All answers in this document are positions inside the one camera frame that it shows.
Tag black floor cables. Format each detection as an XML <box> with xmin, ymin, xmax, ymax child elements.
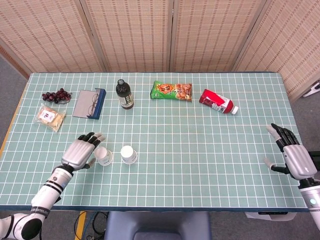
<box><xmin>86</xmin><ymin>211</ymin><xmax>109</xmax><ymax>236</ymax></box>

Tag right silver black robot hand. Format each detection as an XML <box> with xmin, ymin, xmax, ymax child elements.
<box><xmin>264</xmin><ymin>123</ymin><xmax>318</xmax><ymax>180</ymax></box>

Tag red juice bottle white cap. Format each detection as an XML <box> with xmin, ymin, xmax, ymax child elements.
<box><xmin>198</xmin><ymin>88</ymin><xmax>240</xmax><ymax>116</ymax></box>

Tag clear wrapped pastry packet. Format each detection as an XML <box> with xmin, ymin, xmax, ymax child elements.
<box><xmin>34</xmin><ymin>103</ymin><xmax>67</xmax><ymax>133</ymax></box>

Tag woven bamboo folding screen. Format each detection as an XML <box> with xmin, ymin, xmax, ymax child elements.
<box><xmin>0</xmin><ymin>0</ymin><xmax>320</xmax><ymax>102</ymax></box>

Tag dark sauce bottle black cap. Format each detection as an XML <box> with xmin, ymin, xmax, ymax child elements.
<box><xmin>115</xmin><ymin>78</ymin><xmax>133</xmax><ymax>110</ymax></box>

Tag blue grey padded chair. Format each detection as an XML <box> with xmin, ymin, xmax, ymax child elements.
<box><xmin>103</xmin><ymin>211</ymin><xmax>212</xmax><ymax>240</ymax></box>

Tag white screen foot bracket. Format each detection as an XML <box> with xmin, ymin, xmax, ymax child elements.
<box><xmin>303</xmin><ymin>81</ymin><xmax>320</xmax><ymax>98</ymax></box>

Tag blue grey glasses case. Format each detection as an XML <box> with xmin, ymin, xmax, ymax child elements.
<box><xmin>72</xmin><ymin>87</ymin><xmax>107</xmax><ymax>120</ymax></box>

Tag dark red grape bunch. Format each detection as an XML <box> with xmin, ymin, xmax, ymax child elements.
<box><xmin>41</xmin><ymin>87</ymin><xmax>73</xmax><ymax>105</ymax></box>

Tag white paper cup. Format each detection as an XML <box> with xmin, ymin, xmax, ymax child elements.
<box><xmin>94</xmin><ymin>146</ymin><xmax>114</xmax><ymax>166</ymax></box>
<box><xmin>120</xmin><ymin>145</ymin><xmax>138</xmax><ymax>165</ymax></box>

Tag green orange snack bag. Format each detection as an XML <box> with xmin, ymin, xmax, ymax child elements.
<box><xmin>149</xmin><ymin>80</ymin><xmax>193</xmax><ymax>102</ymax></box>

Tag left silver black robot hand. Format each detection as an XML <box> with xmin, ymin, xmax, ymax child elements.
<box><xmin>61</xmin><ymin>131</ymin><xmax>107</xmax><ymax>171</ymax></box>

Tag thin metal frame eyeglasses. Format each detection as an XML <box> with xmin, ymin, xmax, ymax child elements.
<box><xmin>87</xmin><ymin>92</ymin><xmax>100</xmax><ymax>116</ymax></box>

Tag green grid tablecloth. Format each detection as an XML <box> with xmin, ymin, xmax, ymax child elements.
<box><xmin>0</xmin><ymin>71</ymin><xmax>316</xmax><ymax>213</ymax></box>

